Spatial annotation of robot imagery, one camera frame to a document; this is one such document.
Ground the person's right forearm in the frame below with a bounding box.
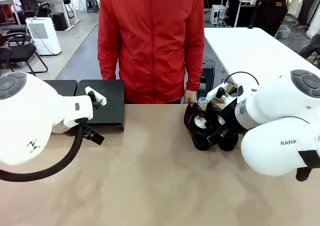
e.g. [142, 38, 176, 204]
[97, 48, 121, 81]

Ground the grey plastic storage bin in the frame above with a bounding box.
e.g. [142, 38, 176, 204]
[274, 24, 292, 40]

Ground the black office chair at desk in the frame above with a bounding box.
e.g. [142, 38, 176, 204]
[13, 0, 51, 20]

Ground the black computer tower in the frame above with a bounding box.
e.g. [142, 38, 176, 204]
[52, 12, 68, 32]

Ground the black vertical pole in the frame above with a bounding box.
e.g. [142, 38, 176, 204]
[249, 0, 261, 30]

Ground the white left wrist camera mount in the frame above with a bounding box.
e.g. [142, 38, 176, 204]
[84, 85, 108, 106]

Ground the white computer case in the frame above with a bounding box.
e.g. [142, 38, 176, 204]
[209, 4, 227, 26]

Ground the person in red jacket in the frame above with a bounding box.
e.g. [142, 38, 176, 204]
[97, 0, 206, 105]

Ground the person's left hand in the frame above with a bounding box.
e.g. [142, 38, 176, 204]
[184, 89, 199, 105]

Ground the background person in black apron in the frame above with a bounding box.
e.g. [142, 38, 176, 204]
[255, 0, 289, 36]

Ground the person's left forearm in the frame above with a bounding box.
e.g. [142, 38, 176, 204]
[184, 48, 206, 92]

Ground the right arm black cable sleeve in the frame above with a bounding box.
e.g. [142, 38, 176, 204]
[295, 149, 320, 182]

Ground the grey plastic step stool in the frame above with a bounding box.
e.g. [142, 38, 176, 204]
[85, 0, 100, 13]

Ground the seated person in grey trousers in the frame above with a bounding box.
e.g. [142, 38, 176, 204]
[298, 34, 320, 65]

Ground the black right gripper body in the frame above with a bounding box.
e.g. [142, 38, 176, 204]
[217, 97, 248, 138]

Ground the black round bin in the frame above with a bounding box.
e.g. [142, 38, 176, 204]
[199, 59, 216, 92]

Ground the white folding table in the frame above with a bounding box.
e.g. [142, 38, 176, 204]
[203, 27, 320, 90]

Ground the black leather shoe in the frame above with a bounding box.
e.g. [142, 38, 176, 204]
[184, 102, 217, 152]
[205, 102, 240, 152]

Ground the white air purifier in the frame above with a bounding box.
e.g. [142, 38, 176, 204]
[25, 16, 62, 56]

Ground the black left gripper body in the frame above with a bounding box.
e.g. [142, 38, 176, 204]
[81, 122, 106, 146]

